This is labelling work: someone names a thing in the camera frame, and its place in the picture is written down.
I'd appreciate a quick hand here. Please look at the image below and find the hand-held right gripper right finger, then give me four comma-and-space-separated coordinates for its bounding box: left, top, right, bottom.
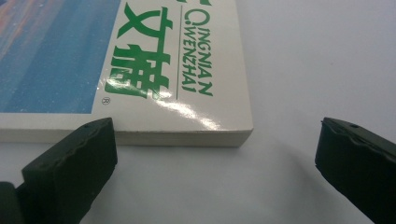
314, 117, 396, 224

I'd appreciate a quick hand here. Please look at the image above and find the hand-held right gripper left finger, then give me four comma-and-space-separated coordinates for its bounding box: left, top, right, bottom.
18, 117, 119, 224

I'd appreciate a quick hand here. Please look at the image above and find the white book with blue picture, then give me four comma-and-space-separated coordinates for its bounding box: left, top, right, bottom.
0, 0, 255, 147

